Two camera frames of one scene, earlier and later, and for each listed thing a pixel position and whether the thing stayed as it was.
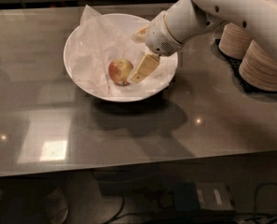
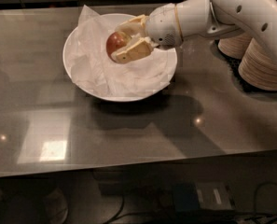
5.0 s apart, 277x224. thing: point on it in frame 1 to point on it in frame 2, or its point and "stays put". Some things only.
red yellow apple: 119,70 to 116,41
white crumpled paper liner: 96,44 stays put
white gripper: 158,37 to 161,27
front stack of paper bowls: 260,68 stays put
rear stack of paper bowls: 235,41 stays put
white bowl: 101,56 stays put
